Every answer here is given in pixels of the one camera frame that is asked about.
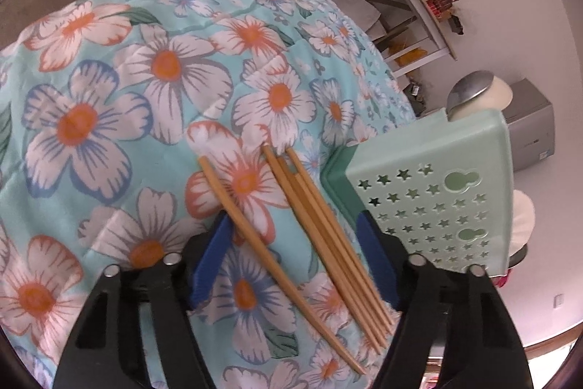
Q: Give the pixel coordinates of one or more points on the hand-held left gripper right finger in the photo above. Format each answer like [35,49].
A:
[377,254]

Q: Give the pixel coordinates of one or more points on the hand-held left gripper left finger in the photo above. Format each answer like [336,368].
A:
[210,257]

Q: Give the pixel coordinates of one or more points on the green plastic utensil holder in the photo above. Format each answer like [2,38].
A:
[423,170]

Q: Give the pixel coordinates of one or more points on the white plate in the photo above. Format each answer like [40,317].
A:
[523,220]

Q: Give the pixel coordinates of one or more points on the metal spoon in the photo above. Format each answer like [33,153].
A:
[469,88]

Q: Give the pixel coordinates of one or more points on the white ceramic bowl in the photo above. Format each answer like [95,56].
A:
[494,95]

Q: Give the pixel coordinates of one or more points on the floral blue blanket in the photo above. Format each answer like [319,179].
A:
[136,97]

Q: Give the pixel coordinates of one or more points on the yellow plastic bag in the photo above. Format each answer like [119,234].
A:
[412,56]

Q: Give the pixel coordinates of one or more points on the white wall socket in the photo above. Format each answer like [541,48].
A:
[559,300]

